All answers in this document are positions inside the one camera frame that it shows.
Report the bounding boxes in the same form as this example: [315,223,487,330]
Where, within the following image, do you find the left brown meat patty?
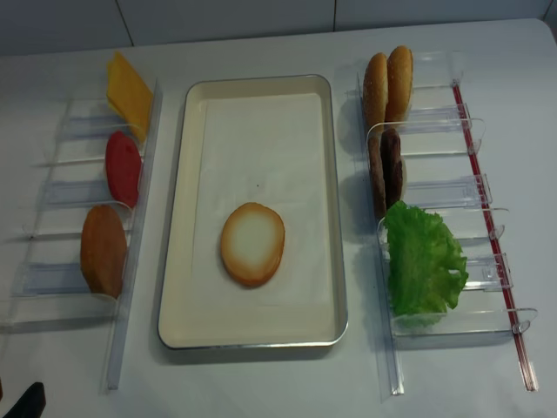
[367,137,386,219]

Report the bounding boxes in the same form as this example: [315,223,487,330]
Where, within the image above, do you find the right dark meat patty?
[380,128,404,209]

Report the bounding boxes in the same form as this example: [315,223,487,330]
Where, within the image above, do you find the green lettuce leaf in rack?
[384,200,469,316]

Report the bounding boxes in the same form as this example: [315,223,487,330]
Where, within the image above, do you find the red tomato slice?
[104,131,142,208]

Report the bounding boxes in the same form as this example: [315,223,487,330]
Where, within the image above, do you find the yellow cheese slices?
[106,51,153,145]

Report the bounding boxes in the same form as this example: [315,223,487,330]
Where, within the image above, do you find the bottom bun slice on tray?
[220,202,285,287]

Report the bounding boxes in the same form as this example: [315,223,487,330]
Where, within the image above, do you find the cream metal tray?
[158,75,348,349]

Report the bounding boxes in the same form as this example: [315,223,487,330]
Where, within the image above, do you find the left sesame bun half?
[362,52,388,128]

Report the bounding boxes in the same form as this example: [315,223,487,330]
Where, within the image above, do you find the sesame bun half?
[386,45,413,122]
[362,52,388,128]

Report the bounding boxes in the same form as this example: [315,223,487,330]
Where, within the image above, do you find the clear acrylic right rack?
[346,51,539,397]

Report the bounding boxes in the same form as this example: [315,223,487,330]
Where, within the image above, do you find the clear acrylic rack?
[346,51,539,397]
[1,84,163,390]

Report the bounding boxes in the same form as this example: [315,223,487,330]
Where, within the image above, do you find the brown bun in left rack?
[80,205,127,299]

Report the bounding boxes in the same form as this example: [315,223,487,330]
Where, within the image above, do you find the right sesame bun half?
[386,45,413,122]

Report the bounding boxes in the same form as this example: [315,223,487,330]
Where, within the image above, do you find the clear acrylic left rack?
[1,84,163,390]

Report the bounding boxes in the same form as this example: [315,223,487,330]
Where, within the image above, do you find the black object bottom left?
[3,381,46,418]

